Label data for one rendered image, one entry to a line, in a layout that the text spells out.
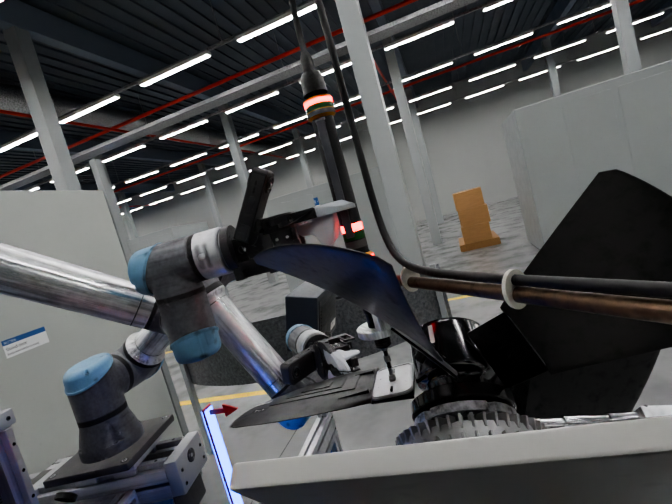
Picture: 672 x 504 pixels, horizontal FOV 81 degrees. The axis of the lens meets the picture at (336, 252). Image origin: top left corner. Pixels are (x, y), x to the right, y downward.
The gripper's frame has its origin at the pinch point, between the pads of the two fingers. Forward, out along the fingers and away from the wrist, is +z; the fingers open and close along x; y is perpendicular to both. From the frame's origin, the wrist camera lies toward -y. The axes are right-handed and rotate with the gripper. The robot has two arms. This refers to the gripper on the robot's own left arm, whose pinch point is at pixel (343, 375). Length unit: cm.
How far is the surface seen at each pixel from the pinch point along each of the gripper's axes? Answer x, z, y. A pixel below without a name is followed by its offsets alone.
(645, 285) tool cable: -20, 52, 0
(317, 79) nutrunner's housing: -48.1, 13.4, -1.2
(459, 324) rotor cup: -9.2, 18.6, 12.8
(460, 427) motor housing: -1.0, 28.9, 2.6
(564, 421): 4.7, 28.2, 20.1
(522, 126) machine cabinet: -131, -356, 474
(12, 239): -48, -165, -92
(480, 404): -1.4, 26.8, 7.6
